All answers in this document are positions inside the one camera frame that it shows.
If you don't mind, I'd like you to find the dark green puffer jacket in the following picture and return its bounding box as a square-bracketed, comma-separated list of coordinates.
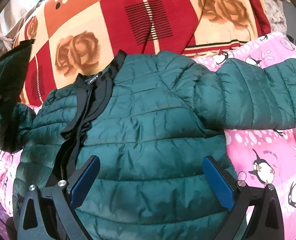
[0, 51, 296, 239]

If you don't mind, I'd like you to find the pink penguin quilt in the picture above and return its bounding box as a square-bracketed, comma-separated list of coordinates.
[0, 32, 296, 239]

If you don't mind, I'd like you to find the red cream rose blanket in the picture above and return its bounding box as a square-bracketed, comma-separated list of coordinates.
[16, 0, 271, 106]

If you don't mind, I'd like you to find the floral white bedsheet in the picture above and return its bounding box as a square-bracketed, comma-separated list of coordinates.
[262, 0, 290, 35]

